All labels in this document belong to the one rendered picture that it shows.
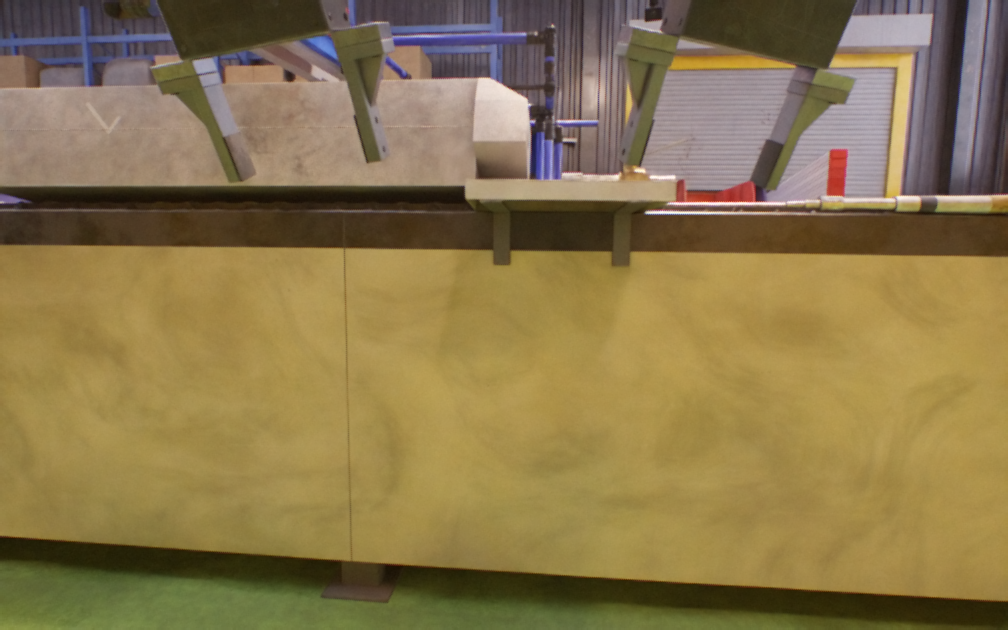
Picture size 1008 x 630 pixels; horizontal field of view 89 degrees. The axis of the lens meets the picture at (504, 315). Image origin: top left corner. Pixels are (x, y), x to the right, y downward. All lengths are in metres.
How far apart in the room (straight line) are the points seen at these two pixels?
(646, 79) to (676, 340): 0.58
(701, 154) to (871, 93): 3.46
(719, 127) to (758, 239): 11.07
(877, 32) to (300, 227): 12.60
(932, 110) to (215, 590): 13.74
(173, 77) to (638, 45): 0.38
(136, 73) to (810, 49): 13.00
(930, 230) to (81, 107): 1.55
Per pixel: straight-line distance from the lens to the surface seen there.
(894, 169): 13.25
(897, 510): 1.20
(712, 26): 0.47
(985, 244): 1.17
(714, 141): 11.97
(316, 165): 1.03
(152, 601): 1.36
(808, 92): 0.53
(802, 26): 0.50
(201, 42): 0.51
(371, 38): 0.46
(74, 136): 1.32
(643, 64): 0.47
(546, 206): 0.96
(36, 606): 1.47
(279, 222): 1.05
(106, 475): 1.36
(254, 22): 0.48
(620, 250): 0.92
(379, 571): 1.21
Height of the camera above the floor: 0.69
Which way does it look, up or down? 7 degrees down
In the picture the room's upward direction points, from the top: 1 degrees clockwise
